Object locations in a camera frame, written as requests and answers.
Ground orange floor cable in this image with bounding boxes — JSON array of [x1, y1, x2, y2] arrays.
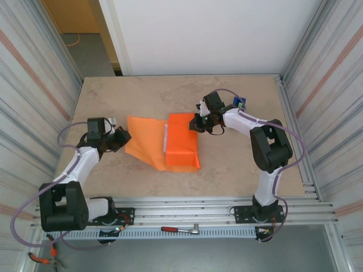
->
[[65, 33, 82, 48]]

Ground thin black camera cable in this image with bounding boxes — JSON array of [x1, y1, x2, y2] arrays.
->
[[208, 124, 227, 137]]

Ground blue tape dispenser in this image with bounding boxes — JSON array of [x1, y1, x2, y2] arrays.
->
[[232, 96, 247, 111]]

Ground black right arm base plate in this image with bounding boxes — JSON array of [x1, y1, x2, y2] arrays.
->
[[234, 204, 285, 224]]

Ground white door frame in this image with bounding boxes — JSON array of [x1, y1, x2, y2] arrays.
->
[[99, 0, 133, 76]]

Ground white slotted cable duct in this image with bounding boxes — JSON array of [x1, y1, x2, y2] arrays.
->
[[42, 228, 258, 239]]

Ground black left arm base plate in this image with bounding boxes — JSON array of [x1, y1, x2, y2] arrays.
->
[[84, 207, 136, 227]]

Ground red-handled ratchet wrench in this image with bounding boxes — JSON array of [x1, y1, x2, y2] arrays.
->
[[161, 223, 201, 235]]

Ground aluminium rail frame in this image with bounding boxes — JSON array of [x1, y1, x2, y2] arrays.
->
[[33, 197, 340, 227]]

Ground orange wrapping paper sheet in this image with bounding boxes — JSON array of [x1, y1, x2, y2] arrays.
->
[[124, 112, 201, 173]]

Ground aluminium frame post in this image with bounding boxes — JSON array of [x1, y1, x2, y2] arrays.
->
[[41, 0, 85, 86], [279, 0, 327, 86]]

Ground black base connector block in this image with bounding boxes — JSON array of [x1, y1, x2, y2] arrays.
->
[[254, 226, 275, 244], [97, 226, 127, 245]]

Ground aluminium side rail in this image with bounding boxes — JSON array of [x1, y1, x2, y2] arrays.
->
[[273, 74, 323, 202]]

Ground orange-handled pliers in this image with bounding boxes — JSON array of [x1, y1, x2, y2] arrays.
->
[[27, 233, 67, 270]]

